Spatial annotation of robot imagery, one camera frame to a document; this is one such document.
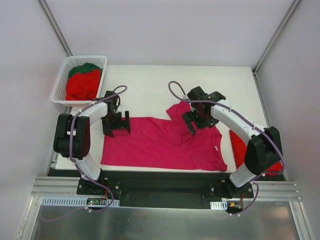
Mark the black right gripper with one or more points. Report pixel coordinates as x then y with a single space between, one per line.
197 120

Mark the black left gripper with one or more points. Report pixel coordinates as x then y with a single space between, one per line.
115 124

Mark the pink t shirt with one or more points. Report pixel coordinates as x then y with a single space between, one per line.
165 143

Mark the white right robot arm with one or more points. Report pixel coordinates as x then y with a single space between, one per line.
263 144

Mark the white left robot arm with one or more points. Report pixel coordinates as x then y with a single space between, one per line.
72 139

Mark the folded red t shirt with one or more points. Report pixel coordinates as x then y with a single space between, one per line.
239 150

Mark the red t shirt in basket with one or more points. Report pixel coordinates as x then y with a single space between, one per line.
83 86

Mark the green t shirt in basket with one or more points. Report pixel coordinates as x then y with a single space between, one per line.
87 69

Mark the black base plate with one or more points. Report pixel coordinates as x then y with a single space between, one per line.
146 189

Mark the right aluminium frame post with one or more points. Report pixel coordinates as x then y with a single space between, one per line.
277 33

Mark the aluminium frame post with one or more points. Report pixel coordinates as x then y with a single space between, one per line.
44 6
277 33

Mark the left aluminium frame post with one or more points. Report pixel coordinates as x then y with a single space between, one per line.
44 6

